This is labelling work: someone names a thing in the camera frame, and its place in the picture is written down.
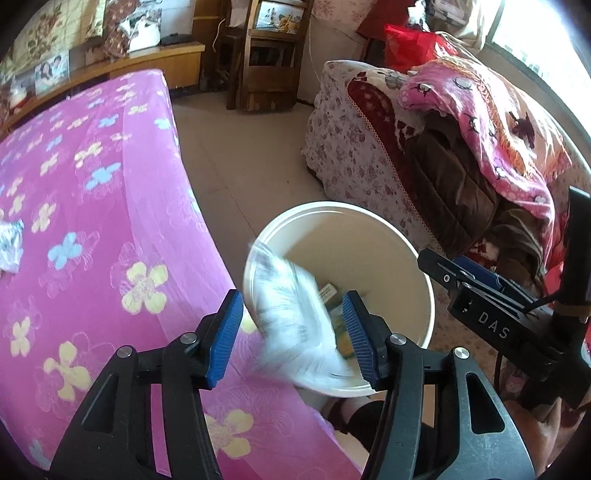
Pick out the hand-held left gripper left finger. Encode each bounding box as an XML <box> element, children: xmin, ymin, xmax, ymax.
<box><xmin>48</xmin><ymin>290</ymin><xmax>245</xmax><ymax>480</ymax></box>

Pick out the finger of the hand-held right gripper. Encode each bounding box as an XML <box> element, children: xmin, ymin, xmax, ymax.
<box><xmin>417</xmin><ymin>248</ymin><xmax>503</xmax><ymax>296</ymax></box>

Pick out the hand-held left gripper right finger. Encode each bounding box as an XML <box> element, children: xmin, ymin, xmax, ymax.
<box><xmin>342</xmin><ymin>291</ymin><xmax>536</xmax><ymax>480</ymax></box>

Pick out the green cracker packet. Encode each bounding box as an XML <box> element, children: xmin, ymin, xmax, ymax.
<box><xmin>323</xmin><ymin>302</ymin><xmax>358</xmax><ymax>361</ymax></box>

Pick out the white paper wrapper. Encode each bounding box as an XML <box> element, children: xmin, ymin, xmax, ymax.
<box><xmin>247</xmin><ymin>240</ymin><xmax>352</xmax><ymax>386</ymax></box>

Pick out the white bucket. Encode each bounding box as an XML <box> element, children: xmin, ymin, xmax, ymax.
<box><xmin>243</xmin><ymin>200</ymin><xmax>436</xmax><ymax>398</ymax></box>

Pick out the white plastic bag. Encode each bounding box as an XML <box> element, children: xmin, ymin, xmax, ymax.
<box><xmin>0</xmin><ymin>219</ymin><xmax>25</xmax><ymax>273</ymax></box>

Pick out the person's right forearm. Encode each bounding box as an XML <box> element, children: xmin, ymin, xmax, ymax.
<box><xmin>508</xmin><ymin>401</ymin><xmax>578</xmax><ymax>467</ymax></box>

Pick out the person's leg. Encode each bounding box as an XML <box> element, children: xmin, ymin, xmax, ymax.
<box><xmin>323</xmin><ymin>398</ymin><xmax>437</xmax><ymax>480</ymax></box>

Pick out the brown jacket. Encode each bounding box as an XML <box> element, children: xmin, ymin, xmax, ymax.
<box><xmin>406</xmin><ymin>131</ymin><xmax>546</xmax><ymax>282</ymax></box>

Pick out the pink printed blanket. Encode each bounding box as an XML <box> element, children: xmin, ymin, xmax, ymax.
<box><xmin>399</xmin><ymin>58</ymin><xmax>573</xmax><ymax>259</ymax></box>

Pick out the floral covered sofa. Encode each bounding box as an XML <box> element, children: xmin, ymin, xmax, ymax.
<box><xmin>302</xmin><ymin>58</ymin><xmax>591</xmax><ymax>416</ymax></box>

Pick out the pink floral tablecloth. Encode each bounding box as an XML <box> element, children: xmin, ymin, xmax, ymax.
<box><xmin>0</xmin><ymin>69</ymin><xmax>365</xmax><ymax>480</ymax></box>

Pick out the red patterned sofa throw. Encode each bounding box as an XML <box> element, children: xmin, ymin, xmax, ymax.
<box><xmin>347</xmin><ymin>74</ymin><xmax>416</xmax><ymax>217</ymax></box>

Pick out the red plastic bag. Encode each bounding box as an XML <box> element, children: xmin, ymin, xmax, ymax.
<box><xmin>384</xmin><ymin>23</ymin><xmax>458</xmax><ymax>75</ymax></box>

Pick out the window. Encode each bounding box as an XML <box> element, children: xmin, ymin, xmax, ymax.
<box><xmin>489</xmin><ymin>0</ymin><xmax>591</xmax><ymax>93</ymax></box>

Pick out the dark wooden chair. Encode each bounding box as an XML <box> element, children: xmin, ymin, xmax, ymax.
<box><xmin>215</xmin><ymin>0</ymin><xmax>315</xmax><ymax>112</ymax></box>

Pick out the beige curtain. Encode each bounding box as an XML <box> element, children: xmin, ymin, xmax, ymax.
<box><xmin>457</xmin><ymin>0</ymin><xmax>502</xmax><ymax>47</ymax></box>

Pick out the wooden cabinet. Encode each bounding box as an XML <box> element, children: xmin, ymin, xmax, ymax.
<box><xmin>0</xmin><ymin>41</ymin><xmax>206</xmax><ymax>134</ymax></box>

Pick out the framed wedding photo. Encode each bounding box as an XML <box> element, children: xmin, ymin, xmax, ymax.
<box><xmin>127</xmin><ymin>9</ymin><xmax>162</xmax><ymax>49</ymax></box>

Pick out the framed picture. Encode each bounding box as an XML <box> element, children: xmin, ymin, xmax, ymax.
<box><xmin>256</xmin><ymin>0</ymin><xmax>308</xmax><ymax>35</ymax></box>

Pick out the framed couple photo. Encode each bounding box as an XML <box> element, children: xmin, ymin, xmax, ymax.
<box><xmin>34</xmin><ymin>53</ymin><xmax>70</xmax><ymax>84</ymax></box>

